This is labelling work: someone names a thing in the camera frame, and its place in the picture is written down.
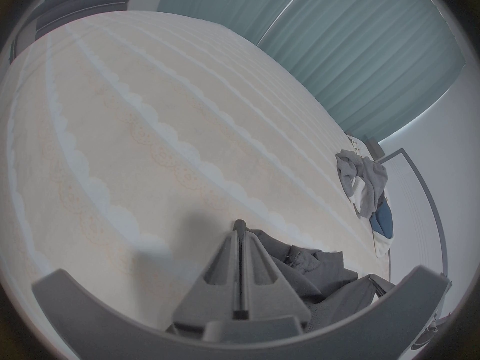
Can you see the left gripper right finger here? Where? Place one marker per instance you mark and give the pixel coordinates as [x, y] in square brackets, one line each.
[262, 298]

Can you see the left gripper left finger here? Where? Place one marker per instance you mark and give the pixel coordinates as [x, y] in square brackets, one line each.
[221, 298]

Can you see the black garment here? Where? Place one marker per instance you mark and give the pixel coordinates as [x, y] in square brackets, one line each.
[322, 272]

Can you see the pile of clothes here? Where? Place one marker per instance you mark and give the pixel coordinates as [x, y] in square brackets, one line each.
[367, 186]

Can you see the bed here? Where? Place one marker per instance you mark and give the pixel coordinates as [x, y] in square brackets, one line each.
[150, 126]

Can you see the white printed pillow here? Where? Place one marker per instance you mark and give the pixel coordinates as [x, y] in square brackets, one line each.
[356, 146]

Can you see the grey bedside table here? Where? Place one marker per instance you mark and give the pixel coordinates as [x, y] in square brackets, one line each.
[374, 148]

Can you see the blue-green curtain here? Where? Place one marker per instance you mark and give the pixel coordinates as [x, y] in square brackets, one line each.
[375, 58]
[225, 2]

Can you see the dark grey chest of drawers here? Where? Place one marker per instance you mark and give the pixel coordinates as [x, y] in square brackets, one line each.
[90, 8]

